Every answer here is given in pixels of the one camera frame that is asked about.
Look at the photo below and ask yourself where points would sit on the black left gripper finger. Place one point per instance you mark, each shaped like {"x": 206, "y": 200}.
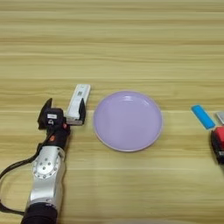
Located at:
{"x": 43, "y": 116}
{"x": 82, "y": 112}

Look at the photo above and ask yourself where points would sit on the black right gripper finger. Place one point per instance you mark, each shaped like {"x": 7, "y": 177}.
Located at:
{"x": 218, "y": 151}

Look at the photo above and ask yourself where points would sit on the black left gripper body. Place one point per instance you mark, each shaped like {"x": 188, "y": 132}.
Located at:
{"x": 57, "y": 137}

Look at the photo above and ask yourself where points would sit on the white rectangular plastic device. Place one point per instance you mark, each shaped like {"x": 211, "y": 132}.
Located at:
{"x": 78, "y": 96}

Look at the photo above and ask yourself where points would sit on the purple round plate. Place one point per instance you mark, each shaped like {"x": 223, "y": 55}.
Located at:
{"x": 128, "y": 121}

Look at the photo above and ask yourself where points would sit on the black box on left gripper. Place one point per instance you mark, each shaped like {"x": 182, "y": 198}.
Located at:
{"x": 54, "y": 116}

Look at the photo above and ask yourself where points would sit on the grey square tile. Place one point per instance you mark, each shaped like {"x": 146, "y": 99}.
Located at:
{"x": 221, "y": 117}

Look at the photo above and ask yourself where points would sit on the blue rectangular block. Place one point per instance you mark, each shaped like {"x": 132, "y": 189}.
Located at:
{"x": 203, "y": 116}

